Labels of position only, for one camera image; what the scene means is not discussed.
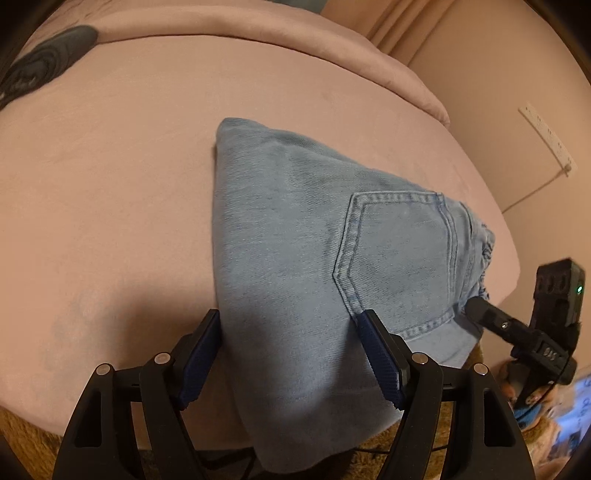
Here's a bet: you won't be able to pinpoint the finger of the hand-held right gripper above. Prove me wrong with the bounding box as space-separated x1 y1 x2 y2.
465 296 537 348

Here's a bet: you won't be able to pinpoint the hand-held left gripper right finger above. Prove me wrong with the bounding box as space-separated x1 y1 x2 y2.
355 308 536 480

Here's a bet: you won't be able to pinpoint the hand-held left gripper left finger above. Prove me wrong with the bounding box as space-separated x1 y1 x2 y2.
52 308 221 480

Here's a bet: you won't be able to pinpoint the light blue denim pants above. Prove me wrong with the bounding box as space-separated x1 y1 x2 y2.
211 117 498 473

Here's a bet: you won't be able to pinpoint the person's right hand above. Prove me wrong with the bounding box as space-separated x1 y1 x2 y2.
501 362 526 403

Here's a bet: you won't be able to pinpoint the brown fuzzy clothing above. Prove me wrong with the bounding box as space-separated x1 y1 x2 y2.
0 344 591 480

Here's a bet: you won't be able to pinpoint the white power strip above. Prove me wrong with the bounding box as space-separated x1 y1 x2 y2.
517 103 579 176

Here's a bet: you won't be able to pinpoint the pink bed blanket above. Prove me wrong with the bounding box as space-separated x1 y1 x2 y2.
0 0 522 452

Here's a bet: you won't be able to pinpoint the pink curtain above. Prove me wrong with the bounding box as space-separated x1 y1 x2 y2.
364 0 468 66

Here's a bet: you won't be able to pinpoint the dark folded clothing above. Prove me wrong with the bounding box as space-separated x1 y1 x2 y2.
0 25 100 112

